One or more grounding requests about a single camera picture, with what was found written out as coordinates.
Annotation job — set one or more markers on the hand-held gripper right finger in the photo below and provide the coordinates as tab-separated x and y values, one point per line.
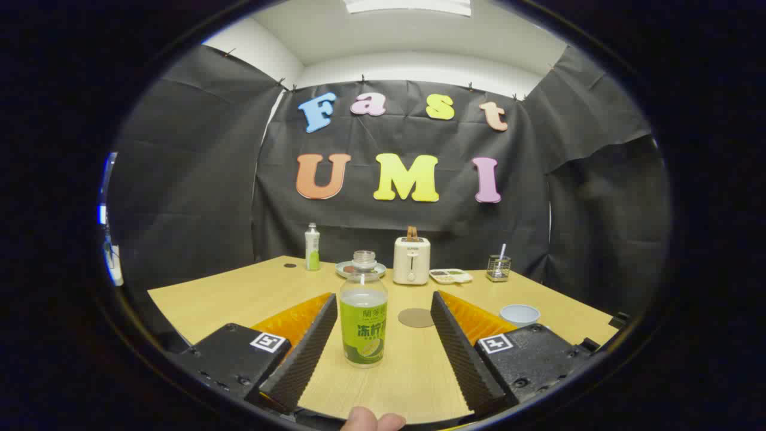
464	359

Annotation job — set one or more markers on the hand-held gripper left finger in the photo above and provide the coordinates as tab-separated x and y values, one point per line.
305	359

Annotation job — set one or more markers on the green label juice bottle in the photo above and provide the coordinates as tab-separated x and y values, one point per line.
363	335

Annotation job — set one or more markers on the round brown coaster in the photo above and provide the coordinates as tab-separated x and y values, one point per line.
416	318

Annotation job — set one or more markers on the white cup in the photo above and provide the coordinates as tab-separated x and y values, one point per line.
519	315

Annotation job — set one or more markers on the small white green bottle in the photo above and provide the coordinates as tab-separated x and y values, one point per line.
312	251

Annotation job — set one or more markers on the white divided snack tray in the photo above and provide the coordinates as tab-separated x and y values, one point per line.
450	276

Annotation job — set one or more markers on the wooden table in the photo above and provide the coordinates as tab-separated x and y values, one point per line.
239	293

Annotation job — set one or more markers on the pale green plate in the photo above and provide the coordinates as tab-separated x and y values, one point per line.
346	271

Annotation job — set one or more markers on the white toaster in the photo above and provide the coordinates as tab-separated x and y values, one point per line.
411	260

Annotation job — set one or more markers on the brown toast slice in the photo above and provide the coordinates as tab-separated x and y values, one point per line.
412	233

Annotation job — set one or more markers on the black backdrop cloth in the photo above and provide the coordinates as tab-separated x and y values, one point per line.
359	215

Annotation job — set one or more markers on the black clamp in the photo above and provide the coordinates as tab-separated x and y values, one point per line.
619	320

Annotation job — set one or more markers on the ceiling light panel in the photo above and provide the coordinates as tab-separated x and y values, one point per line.
407	6

